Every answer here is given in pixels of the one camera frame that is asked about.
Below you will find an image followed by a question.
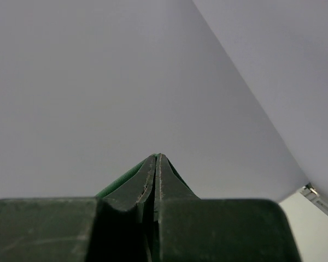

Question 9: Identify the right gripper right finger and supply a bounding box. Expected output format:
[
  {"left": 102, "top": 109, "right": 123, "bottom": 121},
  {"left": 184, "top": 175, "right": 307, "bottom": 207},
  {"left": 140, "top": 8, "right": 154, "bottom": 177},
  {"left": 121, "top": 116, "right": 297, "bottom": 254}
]
[{"left": 152, "top": 153, "right": 303, "bottom": 262}]

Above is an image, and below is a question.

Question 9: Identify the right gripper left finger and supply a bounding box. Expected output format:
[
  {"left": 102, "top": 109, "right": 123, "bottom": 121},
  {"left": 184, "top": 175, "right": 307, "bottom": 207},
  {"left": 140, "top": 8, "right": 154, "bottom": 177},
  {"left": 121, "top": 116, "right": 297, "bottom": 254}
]
[{"left": 0, "top": 154, "right": 157, "bottom": 262}]

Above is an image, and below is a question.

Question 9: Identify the dark green cloth napkin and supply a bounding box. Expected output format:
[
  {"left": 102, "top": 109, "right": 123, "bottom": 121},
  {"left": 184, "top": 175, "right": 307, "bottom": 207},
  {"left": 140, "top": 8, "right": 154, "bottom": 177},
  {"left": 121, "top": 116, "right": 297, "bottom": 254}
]
[{"left": 95, "top": 160, "right": 149, "bottom": 199}]

